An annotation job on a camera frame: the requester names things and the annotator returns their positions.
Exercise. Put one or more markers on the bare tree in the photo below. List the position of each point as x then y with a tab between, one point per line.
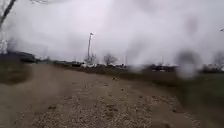
109	59

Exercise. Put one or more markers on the row of parked vehicles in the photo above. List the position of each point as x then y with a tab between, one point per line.
100	65

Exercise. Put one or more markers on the tall lamp pole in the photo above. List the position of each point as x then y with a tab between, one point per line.
89	46

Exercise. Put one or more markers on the brown gravel dirt track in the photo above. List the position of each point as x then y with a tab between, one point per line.
93	103

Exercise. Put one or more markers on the grass field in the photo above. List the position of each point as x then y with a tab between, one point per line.
200	86

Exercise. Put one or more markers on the low dark building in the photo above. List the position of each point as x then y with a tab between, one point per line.
21	56

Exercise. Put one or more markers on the grass verge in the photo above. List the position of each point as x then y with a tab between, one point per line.
11	71

